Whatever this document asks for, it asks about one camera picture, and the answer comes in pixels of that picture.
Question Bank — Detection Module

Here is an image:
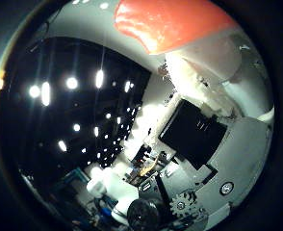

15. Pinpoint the orange-red object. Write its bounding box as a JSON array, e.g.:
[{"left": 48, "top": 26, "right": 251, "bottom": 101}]
[{"left": 113, "top": 0, "right": 276, "bottom": 125}]

